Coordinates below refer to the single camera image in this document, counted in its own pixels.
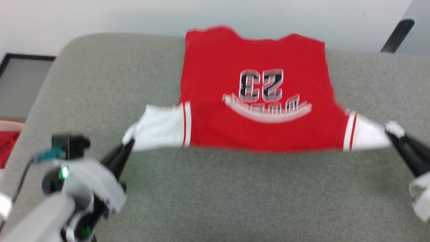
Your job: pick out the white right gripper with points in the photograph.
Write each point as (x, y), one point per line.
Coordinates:
(421, 198)

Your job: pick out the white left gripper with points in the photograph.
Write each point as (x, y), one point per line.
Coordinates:
(94, 181)

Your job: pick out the red and white jersey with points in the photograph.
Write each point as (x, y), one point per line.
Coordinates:
(235, 127)

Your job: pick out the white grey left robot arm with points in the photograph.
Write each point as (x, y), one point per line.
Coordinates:
(37, 218)

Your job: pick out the red cloth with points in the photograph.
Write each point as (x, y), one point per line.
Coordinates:
(7, 148)

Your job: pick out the pink laundry basket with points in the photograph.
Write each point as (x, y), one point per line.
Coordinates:
(11, 125)

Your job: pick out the grey fabric sofa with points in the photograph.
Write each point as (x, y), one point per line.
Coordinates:
(235, 195)

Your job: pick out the black framed grey panel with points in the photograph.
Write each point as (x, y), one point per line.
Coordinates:
(20, 84)

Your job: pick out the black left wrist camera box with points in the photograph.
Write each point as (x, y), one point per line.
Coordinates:
(70, 146)

